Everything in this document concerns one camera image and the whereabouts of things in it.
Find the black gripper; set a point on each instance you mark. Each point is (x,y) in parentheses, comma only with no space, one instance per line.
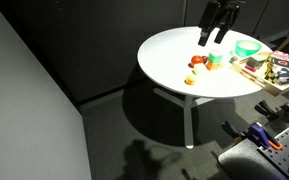
(220,13)

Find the small orange toy fruit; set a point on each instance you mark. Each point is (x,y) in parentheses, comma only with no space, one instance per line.
(190,80)

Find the wooden tray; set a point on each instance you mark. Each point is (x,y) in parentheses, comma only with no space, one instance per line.
(272,90)

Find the dark red small ball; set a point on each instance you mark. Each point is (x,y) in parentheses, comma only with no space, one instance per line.
(205,59)

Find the orange cube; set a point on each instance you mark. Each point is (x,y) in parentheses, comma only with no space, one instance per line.
(211,66)

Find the yellow toy lemon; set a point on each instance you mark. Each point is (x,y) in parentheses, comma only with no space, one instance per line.
(221,65)

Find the green translucent bowl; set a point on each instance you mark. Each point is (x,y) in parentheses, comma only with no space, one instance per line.
(247,50)

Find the magenta block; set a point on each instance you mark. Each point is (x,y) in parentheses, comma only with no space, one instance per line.
(250,68)

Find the grey cube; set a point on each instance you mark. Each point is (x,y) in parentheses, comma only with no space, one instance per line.
(255,61)

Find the yellow toy banana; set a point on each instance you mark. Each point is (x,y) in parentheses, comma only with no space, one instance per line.
(262,70)

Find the black soft block letter D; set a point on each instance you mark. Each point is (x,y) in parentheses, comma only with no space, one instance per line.
(282,63)

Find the black soft block letter A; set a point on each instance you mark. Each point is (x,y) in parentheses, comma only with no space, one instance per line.
(285,76)

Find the robot stand top plate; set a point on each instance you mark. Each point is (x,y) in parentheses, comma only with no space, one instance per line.
(240,163)

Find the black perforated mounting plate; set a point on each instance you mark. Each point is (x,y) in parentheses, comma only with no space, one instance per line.
(285,150)

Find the white table pedestal base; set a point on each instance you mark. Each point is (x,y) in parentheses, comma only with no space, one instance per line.
(188,120)

